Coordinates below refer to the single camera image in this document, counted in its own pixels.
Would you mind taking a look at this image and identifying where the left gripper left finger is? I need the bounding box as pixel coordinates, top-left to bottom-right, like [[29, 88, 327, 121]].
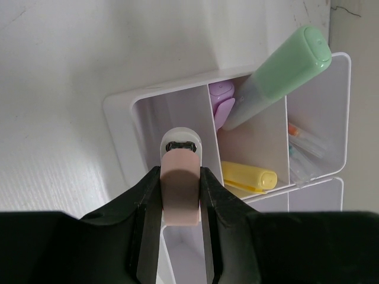
[[1, 166, 162, 283]]

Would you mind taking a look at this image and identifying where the pink white stapler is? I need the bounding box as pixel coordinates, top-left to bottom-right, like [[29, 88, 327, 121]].
[[160, 127, 203, 227]]

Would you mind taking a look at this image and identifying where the green highlighter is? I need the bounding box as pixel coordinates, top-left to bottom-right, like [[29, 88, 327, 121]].
[[222, 25, 332, 131]]

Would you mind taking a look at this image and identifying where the pink highlighter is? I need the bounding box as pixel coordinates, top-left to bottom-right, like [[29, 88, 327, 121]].
[[208, 80, 235, 131]]

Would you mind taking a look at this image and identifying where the yellow highlighter body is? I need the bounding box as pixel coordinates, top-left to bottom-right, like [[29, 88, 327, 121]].
[[221, 161, 278, 194]]

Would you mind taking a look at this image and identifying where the white six-compartment organizer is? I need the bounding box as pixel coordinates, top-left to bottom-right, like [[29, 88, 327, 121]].
[[103, 53, 351, 283]]

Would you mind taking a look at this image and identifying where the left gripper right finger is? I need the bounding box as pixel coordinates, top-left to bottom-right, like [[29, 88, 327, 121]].
[[200, 167, 378, 283]]

